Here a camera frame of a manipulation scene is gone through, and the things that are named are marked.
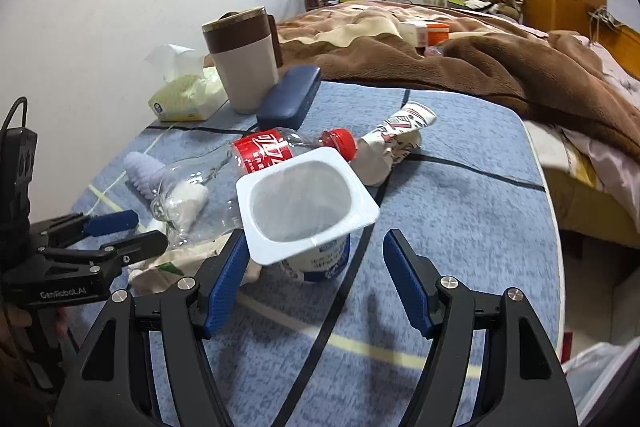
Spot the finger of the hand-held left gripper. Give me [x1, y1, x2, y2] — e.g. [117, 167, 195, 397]
[30, 209, 140, 254]
[30, 229, 169, 279]

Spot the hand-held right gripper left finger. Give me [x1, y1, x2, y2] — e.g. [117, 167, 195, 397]
[52, 229, 251, 427]

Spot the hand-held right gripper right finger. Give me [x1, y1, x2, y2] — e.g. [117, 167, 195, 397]
[382, 228, 581, 427]

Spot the white yogurt cup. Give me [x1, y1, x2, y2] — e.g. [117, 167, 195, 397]
[235, 146, 381, 285]

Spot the cream crumpled paper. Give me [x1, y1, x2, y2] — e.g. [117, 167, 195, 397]
[129, 239, 261, 295]

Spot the lavender rolled towel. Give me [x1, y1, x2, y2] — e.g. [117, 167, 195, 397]
[124, 151, 166, 202]

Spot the white crumpled tissue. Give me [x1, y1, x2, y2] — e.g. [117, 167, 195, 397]
[150, 183, 210, 233]

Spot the blue checked table cloth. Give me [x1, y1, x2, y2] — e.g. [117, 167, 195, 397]
[65, 79, 566, 427]

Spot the crumpled printed paper bag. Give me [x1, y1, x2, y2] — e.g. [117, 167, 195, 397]
[350, 102, 437, 186]

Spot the clear plastic bottle red label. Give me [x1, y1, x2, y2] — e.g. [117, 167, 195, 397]
[150, 127, 358, 243]

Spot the green tissue pack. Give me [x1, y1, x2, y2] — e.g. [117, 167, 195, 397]
[145, 43, 229, 122]

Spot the bed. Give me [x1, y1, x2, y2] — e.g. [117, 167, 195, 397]
[542, 157, 640, 250]

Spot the brown and white tumbler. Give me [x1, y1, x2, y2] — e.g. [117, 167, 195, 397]
[201, 6, 285, 114]

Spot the navy glasses case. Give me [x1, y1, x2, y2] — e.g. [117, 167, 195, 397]
[256, 65, 323, 131]

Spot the brown blanket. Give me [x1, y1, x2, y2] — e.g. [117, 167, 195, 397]
[275, 0, 640, 158]

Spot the orange box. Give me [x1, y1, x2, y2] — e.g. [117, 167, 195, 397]
[425, 23, 452, 48]

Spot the pale pink quilt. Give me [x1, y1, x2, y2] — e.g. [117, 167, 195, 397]
[560, 34, 640, 208]

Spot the wooden headboard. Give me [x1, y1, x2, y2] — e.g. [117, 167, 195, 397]
[587, 14, 640, 82]

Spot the power strip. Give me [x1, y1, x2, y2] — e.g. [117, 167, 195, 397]
[587, 6, 621, 30]

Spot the black cable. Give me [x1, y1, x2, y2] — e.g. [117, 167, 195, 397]
[0, 96, 29, 132]

